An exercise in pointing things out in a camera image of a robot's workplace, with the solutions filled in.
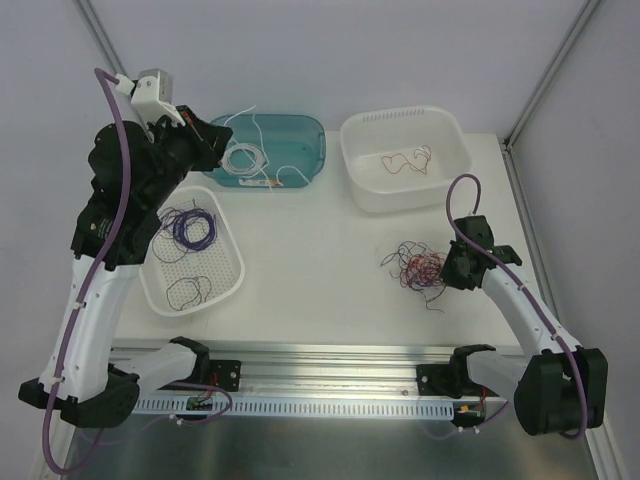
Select purple wire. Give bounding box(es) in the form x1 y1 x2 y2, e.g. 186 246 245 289
380 240 451 314
172 208 219 251
165 274 214 312

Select white wire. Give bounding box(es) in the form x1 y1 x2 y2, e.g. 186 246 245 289
222 104 311 194
221 142 270 176

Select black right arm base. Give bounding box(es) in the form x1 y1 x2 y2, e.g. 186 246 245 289
416 344 496 399

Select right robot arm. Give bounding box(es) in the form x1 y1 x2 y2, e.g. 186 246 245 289
416 215 608 437

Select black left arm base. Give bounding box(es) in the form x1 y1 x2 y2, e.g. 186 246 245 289
192 359 242 392

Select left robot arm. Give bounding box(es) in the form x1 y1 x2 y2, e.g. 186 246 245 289
18 106 233 429

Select teal plastic bin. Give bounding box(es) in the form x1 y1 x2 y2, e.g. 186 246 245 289
205 111 326 189

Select white perforated tray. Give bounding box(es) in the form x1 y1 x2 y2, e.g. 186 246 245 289
140 186 245 318

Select white tub basket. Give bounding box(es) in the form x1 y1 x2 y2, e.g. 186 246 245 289
339 106 473 214

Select coiled white wire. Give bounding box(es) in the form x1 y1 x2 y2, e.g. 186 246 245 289
221 142 270 176

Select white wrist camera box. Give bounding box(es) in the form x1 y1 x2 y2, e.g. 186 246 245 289
115 69 182 126

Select coiled purple wire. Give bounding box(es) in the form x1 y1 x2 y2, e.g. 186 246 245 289
172 208 219 251

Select red wire in tub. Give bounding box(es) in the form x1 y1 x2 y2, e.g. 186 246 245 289
380 144 434 176

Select loose purple wire in tray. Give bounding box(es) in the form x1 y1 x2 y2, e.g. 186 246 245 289
165 274 214 312

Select aluminium frame rail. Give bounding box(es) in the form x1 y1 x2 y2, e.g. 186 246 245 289
107 339 531 401

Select white slotted cable duct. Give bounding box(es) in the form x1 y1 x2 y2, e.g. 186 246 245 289
133 394 454 421

